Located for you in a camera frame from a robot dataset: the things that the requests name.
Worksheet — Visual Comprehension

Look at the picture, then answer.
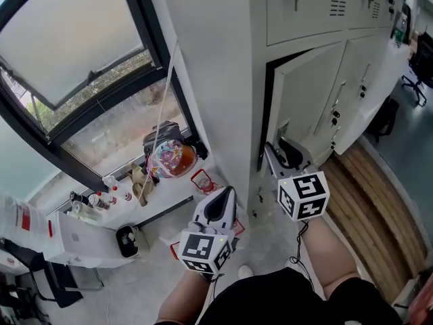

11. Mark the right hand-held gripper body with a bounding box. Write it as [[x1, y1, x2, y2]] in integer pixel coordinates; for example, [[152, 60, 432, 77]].
[[277, 169, 331, 222]]

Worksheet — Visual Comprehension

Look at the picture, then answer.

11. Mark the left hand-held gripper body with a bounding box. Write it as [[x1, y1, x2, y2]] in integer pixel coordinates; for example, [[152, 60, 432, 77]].
[[177, 221, 240, 276]]

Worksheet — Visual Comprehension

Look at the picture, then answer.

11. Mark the grey locker door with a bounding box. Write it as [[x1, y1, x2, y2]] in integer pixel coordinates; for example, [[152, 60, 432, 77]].
[[272, 41, 348, 162]]

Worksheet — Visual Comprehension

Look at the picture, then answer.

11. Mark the grey metal locker cabinet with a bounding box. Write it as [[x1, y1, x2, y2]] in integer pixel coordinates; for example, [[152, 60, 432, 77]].
[[145, 0, 407, 216]]

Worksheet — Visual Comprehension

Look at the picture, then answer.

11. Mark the person's left forearm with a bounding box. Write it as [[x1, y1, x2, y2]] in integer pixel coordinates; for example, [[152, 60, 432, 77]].
[[154, 268, 213, 325]]

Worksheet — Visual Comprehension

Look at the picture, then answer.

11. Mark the person's right forearm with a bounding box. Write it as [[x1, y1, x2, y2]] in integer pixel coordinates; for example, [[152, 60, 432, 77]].
[[299, 215, 361, 301]]

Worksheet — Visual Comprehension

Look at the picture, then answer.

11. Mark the colourful plastic bag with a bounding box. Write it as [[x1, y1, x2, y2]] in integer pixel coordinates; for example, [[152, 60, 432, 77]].
[[145, 139, 199, 179]]

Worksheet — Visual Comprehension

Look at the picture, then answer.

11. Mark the wooden plank platform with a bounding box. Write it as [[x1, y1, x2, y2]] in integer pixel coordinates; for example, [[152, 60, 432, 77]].
[[319, 140, 427, 304]]

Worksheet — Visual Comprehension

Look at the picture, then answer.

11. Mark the beige cloth pouch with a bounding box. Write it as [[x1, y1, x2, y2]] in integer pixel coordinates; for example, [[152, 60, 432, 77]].
[[130, 162, 155, 207]]

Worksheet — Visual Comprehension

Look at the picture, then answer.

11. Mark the white trash bin black liner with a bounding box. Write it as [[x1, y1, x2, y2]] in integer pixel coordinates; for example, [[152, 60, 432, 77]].
[[115, 224, 150, 259]]

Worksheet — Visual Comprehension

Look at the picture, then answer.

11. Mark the person's black clothing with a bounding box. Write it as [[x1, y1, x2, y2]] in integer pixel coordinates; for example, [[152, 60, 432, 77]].
[[199, 265, 403, 325]]

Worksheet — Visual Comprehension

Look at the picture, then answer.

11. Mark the black backpack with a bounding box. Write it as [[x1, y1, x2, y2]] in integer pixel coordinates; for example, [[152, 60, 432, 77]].
[[367, 96, 400, 144], [142, 120, 185, 152]]

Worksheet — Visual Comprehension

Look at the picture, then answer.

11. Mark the white counter block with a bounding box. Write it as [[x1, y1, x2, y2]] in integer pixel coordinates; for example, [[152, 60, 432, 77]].
[[333, 35, 410, 155]]

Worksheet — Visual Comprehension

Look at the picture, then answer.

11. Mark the red patterned bottle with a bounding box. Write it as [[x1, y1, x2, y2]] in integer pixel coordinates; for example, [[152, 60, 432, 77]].
[[91, 191, 111, 211]]

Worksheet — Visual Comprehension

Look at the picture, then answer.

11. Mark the white box unit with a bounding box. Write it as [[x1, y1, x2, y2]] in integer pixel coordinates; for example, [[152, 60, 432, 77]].
[[47, 211, 135, 269]]

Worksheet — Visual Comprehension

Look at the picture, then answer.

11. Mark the dark flask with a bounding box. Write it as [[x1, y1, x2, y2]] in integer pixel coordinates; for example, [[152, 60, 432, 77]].
[[70, 191, 89, 206]]

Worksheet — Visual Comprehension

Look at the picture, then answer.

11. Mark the large clear jug red label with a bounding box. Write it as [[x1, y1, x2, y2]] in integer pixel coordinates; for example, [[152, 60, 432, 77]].
[[0, 194, 35, 240], [33, 211, 57, 246]]

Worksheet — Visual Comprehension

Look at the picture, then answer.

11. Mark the clear bottle green label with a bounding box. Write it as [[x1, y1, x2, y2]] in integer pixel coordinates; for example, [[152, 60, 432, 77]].
[[392, 12, 409, 47]]

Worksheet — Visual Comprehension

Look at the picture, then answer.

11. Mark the black mesh chair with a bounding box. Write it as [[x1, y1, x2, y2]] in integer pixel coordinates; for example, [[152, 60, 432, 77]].
[[3, 238, 84, 309]]

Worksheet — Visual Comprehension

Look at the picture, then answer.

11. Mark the black equipment rack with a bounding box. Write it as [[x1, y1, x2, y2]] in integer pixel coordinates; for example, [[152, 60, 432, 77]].
[[0, 276, 45, 325]]

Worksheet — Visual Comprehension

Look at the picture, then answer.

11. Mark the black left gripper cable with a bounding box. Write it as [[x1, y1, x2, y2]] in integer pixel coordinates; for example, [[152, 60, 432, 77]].
[[209, 273, 225, 301]]

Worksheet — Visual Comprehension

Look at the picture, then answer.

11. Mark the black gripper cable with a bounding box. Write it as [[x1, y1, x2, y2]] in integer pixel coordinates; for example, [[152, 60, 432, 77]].
[[289, 220, 311, 280], [209, 273, 225, 301]]

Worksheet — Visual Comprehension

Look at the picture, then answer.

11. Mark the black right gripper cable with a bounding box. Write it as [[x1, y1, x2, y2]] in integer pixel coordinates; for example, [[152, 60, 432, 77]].
[[289, 220, 311, 280]]

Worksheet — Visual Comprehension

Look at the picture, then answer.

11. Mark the white pull cord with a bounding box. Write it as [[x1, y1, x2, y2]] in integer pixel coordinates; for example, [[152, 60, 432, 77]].
[[135, 41, 179, 210]]

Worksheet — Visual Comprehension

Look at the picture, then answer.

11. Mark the black window frame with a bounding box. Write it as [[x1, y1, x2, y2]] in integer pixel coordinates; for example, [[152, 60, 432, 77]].
[[0, 0, 204, 196]]

